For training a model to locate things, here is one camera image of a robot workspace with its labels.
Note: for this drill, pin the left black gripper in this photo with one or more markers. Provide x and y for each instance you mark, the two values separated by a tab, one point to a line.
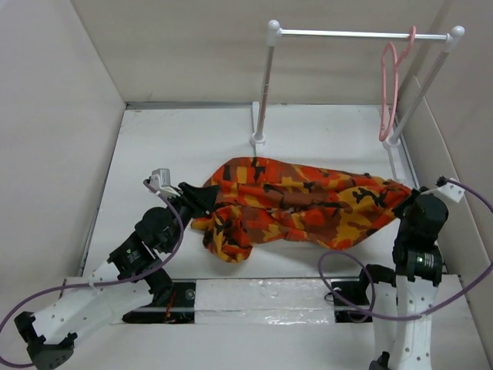
202	197

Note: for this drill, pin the orange camouflage trousers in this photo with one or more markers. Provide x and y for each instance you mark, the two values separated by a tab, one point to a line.
263	200

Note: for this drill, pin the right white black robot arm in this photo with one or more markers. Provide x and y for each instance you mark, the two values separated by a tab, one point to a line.
400	296

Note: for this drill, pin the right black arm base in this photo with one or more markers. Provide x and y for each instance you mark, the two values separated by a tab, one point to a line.
354	289

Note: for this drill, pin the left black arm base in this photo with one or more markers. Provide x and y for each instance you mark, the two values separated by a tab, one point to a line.
175	307

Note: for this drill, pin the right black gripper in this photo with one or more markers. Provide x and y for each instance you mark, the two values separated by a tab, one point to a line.
411	198

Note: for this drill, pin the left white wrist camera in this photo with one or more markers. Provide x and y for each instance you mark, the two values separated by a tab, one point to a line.
159	183

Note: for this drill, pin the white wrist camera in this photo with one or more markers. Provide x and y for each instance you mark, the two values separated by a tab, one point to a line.
159	183
448	192

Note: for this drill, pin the pink plastic clothes hanger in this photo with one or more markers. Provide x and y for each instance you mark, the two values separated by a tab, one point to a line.
391	61

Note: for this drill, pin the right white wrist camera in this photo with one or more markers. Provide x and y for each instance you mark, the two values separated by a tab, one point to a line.
448	192

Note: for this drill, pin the white metal clothes rack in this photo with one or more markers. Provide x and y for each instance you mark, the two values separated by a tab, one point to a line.
349	86

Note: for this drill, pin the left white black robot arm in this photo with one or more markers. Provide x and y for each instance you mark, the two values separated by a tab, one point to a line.
132	277

